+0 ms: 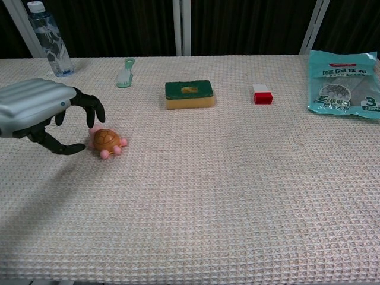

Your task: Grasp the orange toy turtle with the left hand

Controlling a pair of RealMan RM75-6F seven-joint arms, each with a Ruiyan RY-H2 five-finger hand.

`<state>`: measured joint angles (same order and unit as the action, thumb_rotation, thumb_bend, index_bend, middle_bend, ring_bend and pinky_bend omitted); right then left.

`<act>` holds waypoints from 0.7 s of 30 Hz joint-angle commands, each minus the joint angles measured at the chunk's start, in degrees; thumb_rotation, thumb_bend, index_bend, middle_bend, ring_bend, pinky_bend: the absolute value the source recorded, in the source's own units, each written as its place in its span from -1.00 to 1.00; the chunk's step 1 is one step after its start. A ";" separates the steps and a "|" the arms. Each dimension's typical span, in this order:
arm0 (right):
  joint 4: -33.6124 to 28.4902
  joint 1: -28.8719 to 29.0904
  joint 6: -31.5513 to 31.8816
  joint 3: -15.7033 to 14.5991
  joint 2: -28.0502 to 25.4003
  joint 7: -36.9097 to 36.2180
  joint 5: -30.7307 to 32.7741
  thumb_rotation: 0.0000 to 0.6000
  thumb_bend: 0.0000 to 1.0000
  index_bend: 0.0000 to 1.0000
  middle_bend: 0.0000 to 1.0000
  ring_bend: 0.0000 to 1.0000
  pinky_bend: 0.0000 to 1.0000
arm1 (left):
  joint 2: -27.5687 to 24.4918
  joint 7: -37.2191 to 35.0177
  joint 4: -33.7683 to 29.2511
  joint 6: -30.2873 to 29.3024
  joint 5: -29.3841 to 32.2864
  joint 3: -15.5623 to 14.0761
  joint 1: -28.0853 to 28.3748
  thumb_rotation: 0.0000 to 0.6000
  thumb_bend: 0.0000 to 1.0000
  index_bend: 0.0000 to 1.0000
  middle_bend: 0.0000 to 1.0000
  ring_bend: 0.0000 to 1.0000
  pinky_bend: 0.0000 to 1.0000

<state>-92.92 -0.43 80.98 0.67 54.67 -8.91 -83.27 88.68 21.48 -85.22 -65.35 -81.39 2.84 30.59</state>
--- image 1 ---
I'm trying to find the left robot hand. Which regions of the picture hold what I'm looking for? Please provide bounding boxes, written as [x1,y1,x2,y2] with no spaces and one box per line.
[0,78,106,156]

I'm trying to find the pink brown turtle toy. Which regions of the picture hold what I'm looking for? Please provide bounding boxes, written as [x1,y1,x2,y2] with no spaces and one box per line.
[88,124,129,159]

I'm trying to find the clear plastic water bottle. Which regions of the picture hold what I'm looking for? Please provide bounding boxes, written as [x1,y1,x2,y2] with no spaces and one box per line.
[27,1,75,78]

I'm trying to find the green plastic brush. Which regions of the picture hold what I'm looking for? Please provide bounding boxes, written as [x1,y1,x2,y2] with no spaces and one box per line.
[115,58,136,88]

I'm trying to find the green yellow sponge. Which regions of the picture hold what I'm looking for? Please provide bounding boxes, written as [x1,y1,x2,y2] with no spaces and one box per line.
[164,80,215,110]

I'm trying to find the beige waffle table cloth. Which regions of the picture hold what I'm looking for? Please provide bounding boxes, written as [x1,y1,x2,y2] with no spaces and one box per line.
[0,54,380,283]

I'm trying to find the red white block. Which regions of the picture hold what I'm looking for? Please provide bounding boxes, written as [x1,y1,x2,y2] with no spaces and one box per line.
[252,83,274,105]

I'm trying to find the teal cleaning cloth package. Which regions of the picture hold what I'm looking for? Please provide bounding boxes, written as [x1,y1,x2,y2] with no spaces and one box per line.
[307,49,380,120]

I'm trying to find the white frame post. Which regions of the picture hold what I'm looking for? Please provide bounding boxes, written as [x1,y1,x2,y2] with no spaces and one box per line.
[172,0,192,57]
[5,0,45,59]
[299,0,331,55]

